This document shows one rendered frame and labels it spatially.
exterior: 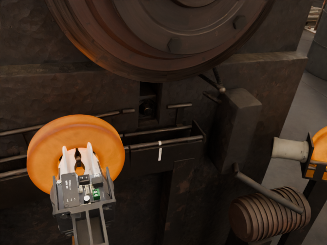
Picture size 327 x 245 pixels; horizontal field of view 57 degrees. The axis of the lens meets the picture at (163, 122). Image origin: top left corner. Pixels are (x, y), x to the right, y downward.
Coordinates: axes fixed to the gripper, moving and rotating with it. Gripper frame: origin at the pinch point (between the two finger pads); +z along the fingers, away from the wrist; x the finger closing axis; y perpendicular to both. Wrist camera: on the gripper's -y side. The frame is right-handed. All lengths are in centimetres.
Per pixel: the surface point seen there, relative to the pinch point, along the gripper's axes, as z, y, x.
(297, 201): -7, -31, -59
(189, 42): 9.3, 13.2, -20.6
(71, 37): 17.1, 9.8, -1.7
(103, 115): 19.3, -14.2, -7.6
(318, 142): 1, -14, -60
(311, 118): 77, -111, -177
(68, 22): 17.8, 12.4, -1.5
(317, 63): 145, -118, -240
